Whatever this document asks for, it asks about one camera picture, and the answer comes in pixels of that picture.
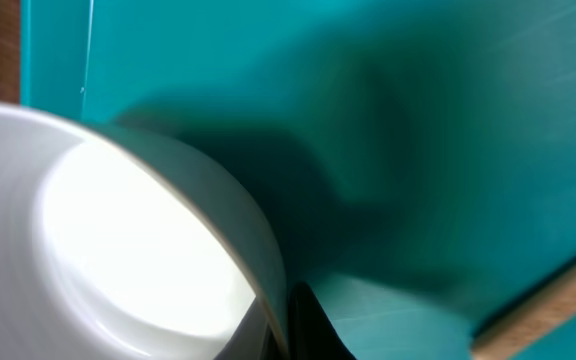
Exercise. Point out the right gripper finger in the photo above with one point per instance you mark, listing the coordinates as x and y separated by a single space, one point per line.
311 334

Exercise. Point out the shallow grey-white bowl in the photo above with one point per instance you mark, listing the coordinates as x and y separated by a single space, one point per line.
117 243

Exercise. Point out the teal serving tray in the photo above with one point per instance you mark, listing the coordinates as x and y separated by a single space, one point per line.
416 159

